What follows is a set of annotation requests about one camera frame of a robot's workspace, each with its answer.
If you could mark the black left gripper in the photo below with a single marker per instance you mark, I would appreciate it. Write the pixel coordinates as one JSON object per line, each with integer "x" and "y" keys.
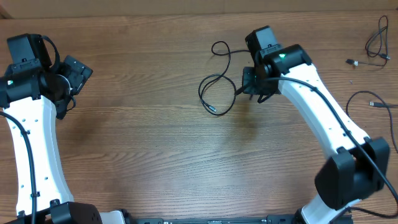
{"x": 78, "y": 72}

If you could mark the cardboard back wall panel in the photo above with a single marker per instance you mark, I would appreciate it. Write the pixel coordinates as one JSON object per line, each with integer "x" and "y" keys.
{"x": 37, "y": 9}

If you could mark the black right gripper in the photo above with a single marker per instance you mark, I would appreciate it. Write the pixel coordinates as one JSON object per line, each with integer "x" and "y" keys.
{"x": 249, "y": 79}

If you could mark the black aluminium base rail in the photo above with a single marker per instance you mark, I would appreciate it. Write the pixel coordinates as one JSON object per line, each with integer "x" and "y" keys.
{"x": 217, "y": 220}

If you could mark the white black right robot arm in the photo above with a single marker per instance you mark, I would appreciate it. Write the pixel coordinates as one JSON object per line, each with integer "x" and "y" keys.
{"x": 356, "y": 164}

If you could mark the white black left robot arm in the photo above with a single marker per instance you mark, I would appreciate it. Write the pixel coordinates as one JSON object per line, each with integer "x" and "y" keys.
{"x": 35, "y": 91}

